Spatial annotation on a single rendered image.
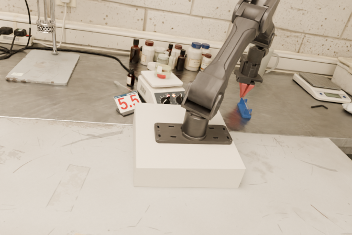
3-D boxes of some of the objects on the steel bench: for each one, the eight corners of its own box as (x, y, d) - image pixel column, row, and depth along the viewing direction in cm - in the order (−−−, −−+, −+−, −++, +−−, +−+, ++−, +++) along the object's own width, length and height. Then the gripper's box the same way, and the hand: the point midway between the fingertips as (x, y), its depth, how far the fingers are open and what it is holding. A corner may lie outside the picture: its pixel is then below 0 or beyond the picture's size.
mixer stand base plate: (66, 85, 94) (66, 82, 94) (4, 79, 90) (3, 77, 90) (80, 56, 120) (80, 54, 119) (32, 51, 116) (32, 48, 115)
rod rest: (250, 119, 97) (253, 110, 95) (241, 117, 97) (244, 109, 95) (245, 105, 106) (248, 98, 104) (237, 104, 106) (239, 96, 104)
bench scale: (315, 101, 124) (320, 91, 122) (290, 78, 147) (293, 70, 144) (351, 105, 127) (356, 96, 125) (320, 82, 150) (325, 75, 147)
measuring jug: (275, 79, 140) (286, 52, 133) (265, 84, 131) (276, 55, 124) (244, 66, 149) (253, 41, 142) (233, 70, 140) (242, 43, 133)
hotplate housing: (191, 116, 91) (196, 96, 87) (156, 121, 85) (160, 99, 81) (164, 87, 107) (167, 69, 104) (133, 89, 101) (135, 69, 97)
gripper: (241, 62, 97) (230, 99, 104) (268, 66, 97) (255, 103, 104) (238, 56, 103) (227, 91, 110) (263, 60, 103) (251, 96, 110)
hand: (241, 95), depth 107 cm, fingers closed, pressing on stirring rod
